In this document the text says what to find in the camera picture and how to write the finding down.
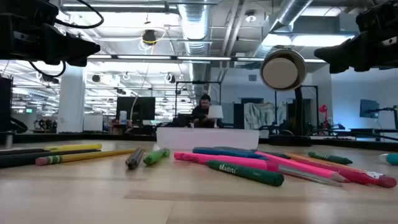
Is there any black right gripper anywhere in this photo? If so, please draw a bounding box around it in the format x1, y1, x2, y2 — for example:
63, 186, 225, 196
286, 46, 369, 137
313, 0, 398, 74

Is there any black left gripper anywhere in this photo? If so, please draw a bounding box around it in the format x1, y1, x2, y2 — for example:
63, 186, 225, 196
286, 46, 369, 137
0, 0, 101, 68

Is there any yellow highlighter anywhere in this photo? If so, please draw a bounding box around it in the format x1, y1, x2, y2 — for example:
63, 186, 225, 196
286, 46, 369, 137
43, 143, 103, 152

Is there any yellow pencil pink eraser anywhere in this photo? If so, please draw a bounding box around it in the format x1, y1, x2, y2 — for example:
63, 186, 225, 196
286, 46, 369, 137
35, 148, 138, 167

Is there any orange pencil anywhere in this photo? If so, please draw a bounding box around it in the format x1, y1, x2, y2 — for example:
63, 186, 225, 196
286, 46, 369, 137
284, 151, 366, 172

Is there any black pen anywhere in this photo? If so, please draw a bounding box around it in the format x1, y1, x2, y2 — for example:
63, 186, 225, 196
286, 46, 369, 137
0, 148, 47, 156
0, 149, 101, 168
125, 147, 146, 170

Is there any light blue marker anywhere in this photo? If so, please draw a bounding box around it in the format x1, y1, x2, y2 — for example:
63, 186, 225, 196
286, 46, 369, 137
378, 152, 398, 166

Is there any teal pen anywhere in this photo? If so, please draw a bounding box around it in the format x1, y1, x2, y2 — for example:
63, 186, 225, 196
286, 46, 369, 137
214, 146, 292, 160

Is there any red pen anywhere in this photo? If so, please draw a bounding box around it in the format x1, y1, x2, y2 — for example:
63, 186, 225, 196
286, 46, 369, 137
292, 157, 398, 189

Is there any translucent green pen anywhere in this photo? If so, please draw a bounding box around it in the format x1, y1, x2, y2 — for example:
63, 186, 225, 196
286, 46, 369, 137
142, 148, 171, 166

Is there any dark green pen white print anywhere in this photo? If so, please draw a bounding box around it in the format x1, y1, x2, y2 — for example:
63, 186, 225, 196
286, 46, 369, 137
206, 159, 285, 187

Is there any clear pencil box pink lid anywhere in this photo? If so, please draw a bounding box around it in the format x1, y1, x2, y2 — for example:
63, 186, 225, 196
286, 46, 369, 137
156, 126, 260, 151

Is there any pink highlighter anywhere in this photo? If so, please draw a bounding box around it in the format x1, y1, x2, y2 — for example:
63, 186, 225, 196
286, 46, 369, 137
174, 151, 280, 172

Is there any red desk lamp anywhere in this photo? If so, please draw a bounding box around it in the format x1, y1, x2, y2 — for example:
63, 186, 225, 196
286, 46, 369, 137
318, 104, 330, 125

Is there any black tape dispenser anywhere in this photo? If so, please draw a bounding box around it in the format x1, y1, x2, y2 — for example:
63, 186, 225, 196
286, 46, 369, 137
259, 46, 312, 147

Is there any white cabinet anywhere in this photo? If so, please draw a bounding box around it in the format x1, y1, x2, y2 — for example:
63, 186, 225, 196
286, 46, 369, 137
83, 114, 103, 132

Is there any black computer monitor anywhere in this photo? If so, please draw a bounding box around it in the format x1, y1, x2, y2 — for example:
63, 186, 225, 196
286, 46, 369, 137
116, 96, 156, 122

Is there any grey cover cloth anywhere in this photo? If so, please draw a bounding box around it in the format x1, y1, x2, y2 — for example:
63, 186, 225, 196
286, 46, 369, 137
244, 102, 285, 130

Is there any white table lamp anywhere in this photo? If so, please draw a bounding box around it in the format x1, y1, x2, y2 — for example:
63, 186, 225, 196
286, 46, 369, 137
207, 105, 224, 128

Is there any person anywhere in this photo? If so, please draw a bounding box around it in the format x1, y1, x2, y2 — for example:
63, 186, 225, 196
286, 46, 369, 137
190, 94, 218, 129

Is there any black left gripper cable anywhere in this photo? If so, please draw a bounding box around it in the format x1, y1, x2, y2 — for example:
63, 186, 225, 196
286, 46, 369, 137
29, 0, 105, 78

